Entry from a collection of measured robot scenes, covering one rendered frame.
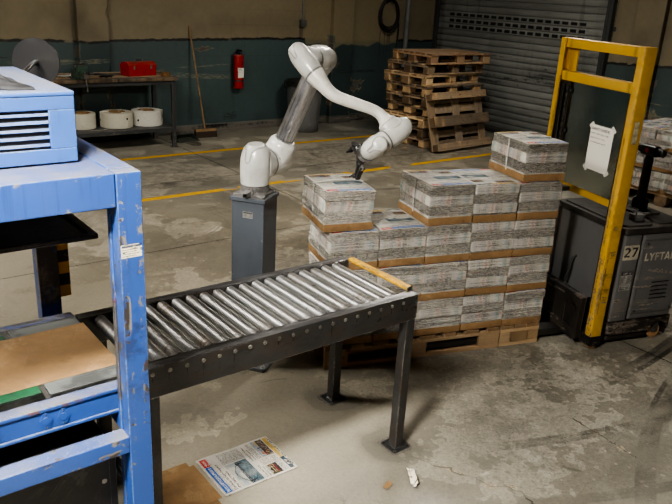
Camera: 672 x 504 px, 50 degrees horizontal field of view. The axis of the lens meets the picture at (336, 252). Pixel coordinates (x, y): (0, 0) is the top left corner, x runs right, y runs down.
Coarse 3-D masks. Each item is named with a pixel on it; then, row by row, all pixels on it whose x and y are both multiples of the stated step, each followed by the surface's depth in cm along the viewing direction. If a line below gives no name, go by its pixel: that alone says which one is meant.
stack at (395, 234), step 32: (384, 224) 403; (416, 224) 406; (448, 224) 409; (480, 224) 415; (512, 224) 423; (352, 256) 393; (384, 256) 400; (416, 256) 407; (416, 288) 415; (448, 288) 422; (416, 320) 422; (448, 320) 431; (480, 320) 439; (320, 352) 423; (352, 352) 430; (416, 352) 430; (448, 352) 438
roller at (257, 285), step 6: (252, 282) 323; (258, 282) 322; (258, 288) 319; (264, 288) 317; (270, 288) 317; (264, 294) 315; (270, 294) 312; (276, 294) 311; (276, 300) 308; (282, 300) 306; (288, 300) 305; (282, 306) 304; (288, 306) 301; (294, 306) 300; (294, 312) 298; (300, 312) 296; (306, 312) 295; (300, 318) 294; (306, 318) 292
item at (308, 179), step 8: (304, 176) 406; (312, 176) 402; (320, 176) 403; (328, 176) 404; (336, 176) 405; (344, 176) 407; (304, 184) 407; (312, 184) 394; (304, 192) 407; (304, 200) 407
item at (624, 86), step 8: (568, 72) 453; (576, 72) 446; (568, 80) 453; (576, 80) 446; (584, 80) 439; (592, 80) 432; (600, 80) 426; (608, 80) 420; (616, 80) 414; (624, 80) 415; (608, 88) 420; (616, 88) 414; (624, 88) 408
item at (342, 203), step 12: (324, 192) 377; (336, 192) 376; (348, 192) 378; (360, 192) 381; (372, 192) 383; (324, 204) 377; (336, 204) 379; (348, 204) 381; (360, 204) 384; (372, 204) 387; (324, 216) 379; (336, 216) 382; (348, 216) 384; (360, 216) 387
